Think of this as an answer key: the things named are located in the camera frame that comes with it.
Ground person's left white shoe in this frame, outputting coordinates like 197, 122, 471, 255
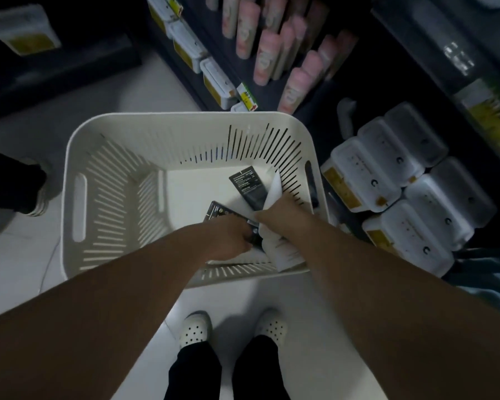
179, 311, 212, 348

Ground cream slotted plastic basket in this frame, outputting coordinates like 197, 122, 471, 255
61, 111, 330, 288

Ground person's white shoe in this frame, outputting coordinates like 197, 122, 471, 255
179, 311, 212, 348
254, 308, 288, 346

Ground person's right forearm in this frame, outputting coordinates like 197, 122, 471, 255
287, 220, 500, 400

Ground row of pink tall bottles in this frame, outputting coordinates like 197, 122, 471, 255
206, 0, 359, 115

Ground person's left hand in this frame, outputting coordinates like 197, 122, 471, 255
202, 215, 255, 263

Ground person's left forearm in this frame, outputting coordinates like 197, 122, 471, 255
0, 222, 217, 400

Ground dark grey shelf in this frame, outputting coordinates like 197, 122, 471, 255
141, 0, 500, 288

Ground person's black trousers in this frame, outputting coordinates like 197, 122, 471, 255
0, 143, 47, 213
163, 335, 291, 400

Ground small white plastic object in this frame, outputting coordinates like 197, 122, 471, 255
337, 97, 357, 138

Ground person's right white shoe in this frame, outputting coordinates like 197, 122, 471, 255
254, 308, 288, 346

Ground white Floral tube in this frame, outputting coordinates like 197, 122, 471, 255
208, 247, 276, 266
260, 169, 306, 272

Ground stack of white hinged packs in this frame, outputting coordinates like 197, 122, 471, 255
321, 102, 497, 278

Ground person's right hand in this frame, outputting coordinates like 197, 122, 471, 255
253, 192, 317, 242

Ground black side shelving unit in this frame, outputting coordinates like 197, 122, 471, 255
0, 0, 142, 121

